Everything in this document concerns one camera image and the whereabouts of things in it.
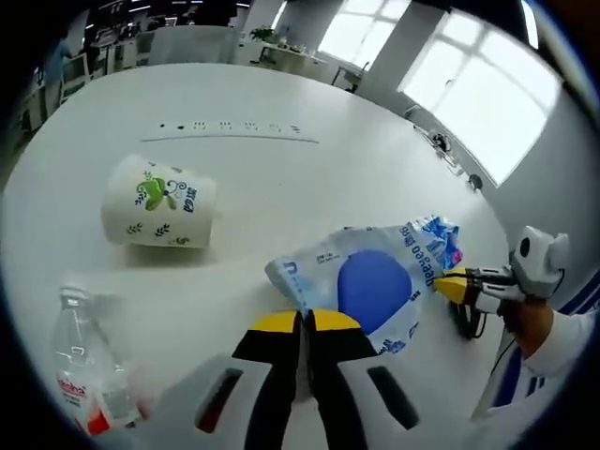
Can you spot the short ceiling light strip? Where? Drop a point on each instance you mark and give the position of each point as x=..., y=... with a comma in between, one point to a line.
x=529, y=23

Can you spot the small black object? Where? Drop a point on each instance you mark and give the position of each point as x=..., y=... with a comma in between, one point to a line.
x=475, y=181

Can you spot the white table socket strip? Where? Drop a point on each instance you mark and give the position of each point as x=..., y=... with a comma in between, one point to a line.
x=225, y=133

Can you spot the distant white desk clutter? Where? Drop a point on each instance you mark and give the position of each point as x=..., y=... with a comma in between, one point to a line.
x=440, y=145

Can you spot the white desk partition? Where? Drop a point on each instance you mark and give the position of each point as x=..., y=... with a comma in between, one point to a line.
x=192, y=44

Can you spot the small blue plastic packet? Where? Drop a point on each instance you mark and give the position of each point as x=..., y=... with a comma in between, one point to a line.
x=443, y=239

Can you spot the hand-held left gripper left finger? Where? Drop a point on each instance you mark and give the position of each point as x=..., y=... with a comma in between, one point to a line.
x=269, y=375

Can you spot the white office desk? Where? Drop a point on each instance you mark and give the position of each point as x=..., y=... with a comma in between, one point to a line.
x=286, y=56

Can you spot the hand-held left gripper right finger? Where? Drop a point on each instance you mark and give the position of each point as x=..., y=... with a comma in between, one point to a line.
x=337, y=375

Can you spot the white paper cup green print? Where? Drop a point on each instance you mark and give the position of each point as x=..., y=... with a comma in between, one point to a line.
x=154, y=206

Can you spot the clear plastic water bottle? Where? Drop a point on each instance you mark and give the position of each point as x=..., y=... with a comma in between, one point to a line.
x=89, y=356

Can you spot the clear bag with blue disc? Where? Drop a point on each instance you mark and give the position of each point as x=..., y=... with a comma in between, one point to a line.
x=370, y=286

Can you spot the green potted plant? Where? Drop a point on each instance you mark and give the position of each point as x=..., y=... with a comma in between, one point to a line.
x=262, y=34

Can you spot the white office chair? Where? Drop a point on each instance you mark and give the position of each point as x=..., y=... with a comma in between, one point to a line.
x=75, y=72
x=145, y=49

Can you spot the person's right hand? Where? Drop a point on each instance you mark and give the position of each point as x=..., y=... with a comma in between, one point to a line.
x=532, y=323

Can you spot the narrow bright window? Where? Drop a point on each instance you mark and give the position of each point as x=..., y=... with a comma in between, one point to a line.
x=361, y=33

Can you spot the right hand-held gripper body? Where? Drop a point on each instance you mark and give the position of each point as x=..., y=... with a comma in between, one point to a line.
x=539, y=262

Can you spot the black metal cart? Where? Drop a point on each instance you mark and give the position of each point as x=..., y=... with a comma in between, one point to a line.
x=349, y=77

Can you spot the wide bright window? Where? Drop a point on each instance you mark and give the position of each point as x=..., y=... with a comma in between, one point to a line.
x=483, y=98

